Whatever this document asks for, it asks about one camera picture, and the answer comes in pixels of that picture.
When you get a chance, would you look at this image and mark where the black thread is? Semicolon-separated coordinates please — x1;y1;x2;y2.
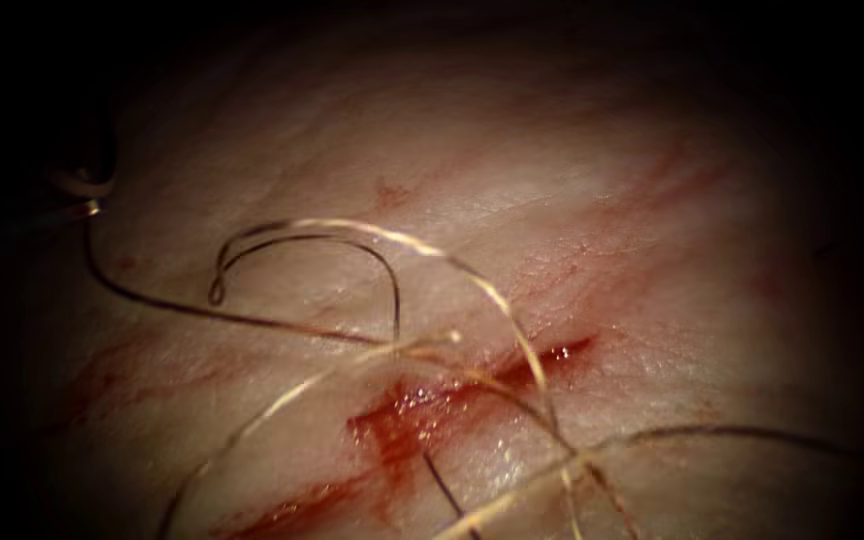
82;215;857;540

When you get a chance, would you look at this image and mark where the curved steel needle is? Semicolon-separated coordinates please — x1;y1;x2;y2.
29;119;118;225

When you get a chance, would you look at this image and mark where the tissue pad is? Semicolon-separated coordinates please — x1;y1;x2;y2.
0;22;864;540

